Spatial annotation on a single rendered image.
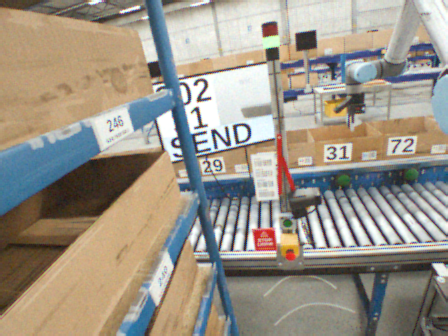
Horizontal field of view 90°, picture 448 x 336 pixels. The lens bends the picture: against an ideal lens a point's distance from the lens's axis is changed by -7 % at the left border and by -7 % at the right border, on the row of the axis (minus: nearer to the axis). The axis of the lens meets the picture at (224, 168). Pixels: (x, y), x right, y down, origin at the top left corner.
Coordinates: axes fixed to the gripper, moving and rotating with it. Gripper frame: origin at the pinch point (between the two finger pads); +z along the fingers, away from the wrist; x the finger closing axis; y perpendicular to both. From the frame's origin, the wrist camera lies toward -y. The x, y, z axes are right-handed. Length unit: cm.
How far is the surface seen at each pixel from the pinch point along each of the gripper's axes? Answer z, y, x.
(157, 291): -22, -61, -124
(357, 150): 14.2, 4.6, -0.8
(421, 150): 18.4, 41.7, -1.0
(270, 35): -52, -42, -61
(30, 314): -32, -64, -135
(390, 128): 12.6, 36.3, 27.9
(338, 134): 12.8, 1.3, 28.1
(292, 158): 15.1, -33.9, -0.5
